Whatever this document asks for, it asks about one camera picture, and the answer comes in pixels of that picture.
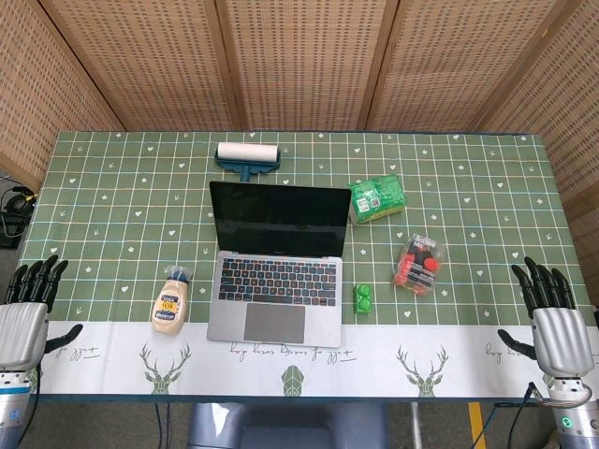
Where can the black and silver right hand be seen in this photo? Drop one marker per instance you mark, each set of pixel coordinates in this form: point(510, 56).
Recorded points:
point(561, 341)

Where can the black and silver left hand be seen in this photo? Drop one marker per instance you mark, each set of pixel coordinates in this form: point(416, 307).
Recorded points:
point(23, 334)

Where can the silver laptop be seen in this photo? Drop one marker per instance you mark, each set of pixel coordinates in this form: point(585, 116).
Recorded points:
point(276, 280)

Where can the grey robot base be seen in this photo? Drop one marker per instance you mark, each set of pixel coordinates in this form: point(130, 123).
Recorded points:
point(285, 428)

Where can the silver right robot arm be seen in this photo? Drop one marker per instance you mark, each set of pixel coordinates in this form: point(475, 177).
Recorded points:
point(578, 421)

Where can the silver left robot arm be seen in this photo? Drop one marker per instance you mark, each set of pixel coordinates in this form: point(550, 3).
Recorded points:
point(11, 411)

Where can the woven rattan wall panel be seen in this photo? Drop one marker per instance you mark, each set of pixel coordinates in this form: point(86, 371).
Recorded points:
point(299, 61)

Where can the mayonnaise squeeze bottle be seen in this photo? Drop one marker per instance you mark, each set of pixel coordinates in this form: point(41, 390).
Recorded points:
point(170, 306)

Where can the clear box of red toys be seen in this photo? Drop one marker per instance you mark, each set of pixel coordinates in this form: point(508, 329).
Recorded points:
point(418, 269)

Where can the metal table leg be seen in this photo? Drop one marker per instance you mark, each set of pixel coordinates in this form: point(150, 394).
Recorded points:
point(414, 425)

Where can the green grid tablecloth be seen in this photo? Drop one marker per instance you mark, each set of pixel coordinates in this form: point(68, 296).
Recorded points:
point(140, 210)

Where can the green toy brick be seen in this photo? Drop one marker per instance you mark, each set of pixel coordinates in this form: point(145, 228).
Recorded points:
point(363, 299)

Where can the green tissue pack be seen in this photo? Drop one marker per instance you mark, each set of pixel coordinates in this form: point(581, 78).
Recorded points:
point(376, 198)

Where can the teal lint roller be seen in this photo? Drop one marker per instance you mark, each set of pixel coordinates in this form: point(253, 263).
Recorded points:
point(248, 154)

